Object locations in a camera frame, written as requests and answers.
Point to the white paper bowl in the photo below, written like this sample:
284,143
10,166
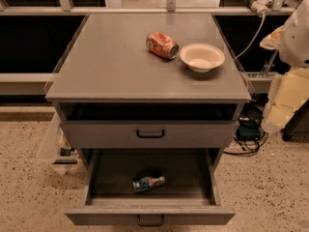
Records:
202,58

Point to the open grey middle drawer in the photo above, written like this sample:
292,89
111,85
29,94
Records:
189,195

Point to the blue electronics box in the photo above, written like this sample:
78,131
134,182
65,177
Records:
248,131

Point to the crushed orange soda can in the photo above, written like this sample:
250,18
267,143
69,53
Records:
162,45

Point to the grey drawer cabinet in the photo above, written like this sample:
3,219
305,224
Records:
110,75

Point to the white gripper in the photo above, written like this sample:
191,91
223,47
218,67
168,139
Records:
295,41

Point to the metal diagonal pole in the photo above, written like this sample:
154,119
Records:
268,65

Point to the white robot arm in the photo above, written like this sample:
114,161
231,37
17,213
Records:
294,46

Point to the white power strip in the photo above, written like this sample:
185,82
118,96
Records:
258,6

